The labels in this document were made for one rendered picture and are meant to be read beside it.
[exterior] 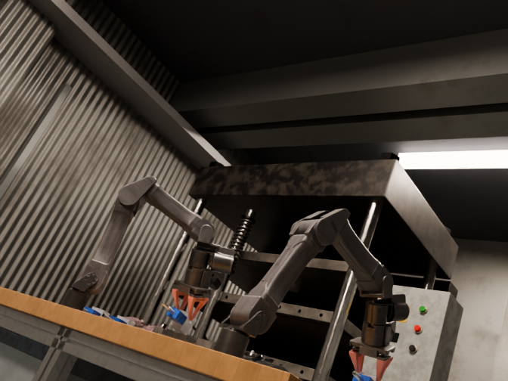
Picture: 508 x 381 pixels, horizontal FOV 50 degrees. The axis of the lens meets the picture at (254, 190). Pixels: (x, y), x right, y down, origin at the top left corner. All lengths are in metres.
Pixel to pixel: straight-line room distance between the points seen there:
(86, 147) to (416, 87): 2.07
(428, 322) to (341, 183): 0.75
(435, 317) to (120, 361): 1.44
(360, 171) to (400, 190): 0.19
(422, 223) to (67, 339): 1.91
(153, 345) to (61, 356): 0.29
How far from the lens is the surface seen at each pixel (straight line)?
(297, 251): 1.23
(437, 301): 2.28
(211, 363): 0.91
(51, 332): 1.32
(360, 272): 1.40
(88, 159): 3.69
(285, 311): 2.52
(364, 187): 2.50
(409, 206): 2.62
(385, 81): 3.00
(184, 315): 1.63
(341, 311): 2.28
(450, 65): 2.90
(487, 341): 4.53
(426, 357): 2.21
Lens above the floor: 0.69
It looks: 23 degrees up
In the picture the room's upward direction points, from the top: 23 degrees clockwise
